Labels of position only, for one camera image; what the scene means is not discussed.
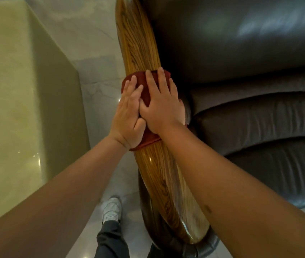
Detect person's right hand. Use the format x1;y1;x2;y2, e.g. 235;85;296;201
139;67;187;136

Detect person's left hand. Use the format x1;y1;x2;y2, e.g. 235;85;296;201
108;75;147;151

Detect dark red cleaning cloth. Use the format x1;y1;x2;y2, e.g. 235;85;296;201
121;69;189;152

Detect person's left forearm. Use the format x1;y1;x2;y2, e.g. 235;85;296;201
0;135;130;258

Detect person's right forearm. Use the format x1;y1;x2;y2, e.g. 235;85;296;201
156;123;305;258

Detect glossy wooden sofa armrest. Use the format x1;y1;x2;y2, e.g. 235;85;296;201
114;0;211;244

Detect dark leather sofa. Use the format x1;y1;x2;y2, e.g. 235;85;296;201
138;0;305;258

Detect white sneaker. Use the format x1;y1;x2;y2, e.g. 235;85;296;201
102;196;123;225

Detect green marble side table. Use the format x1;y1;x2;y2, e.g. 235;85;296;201
0;0;91;232

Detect dark grey trousers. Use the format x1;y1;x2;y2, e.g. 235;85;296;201
94;220;164;258

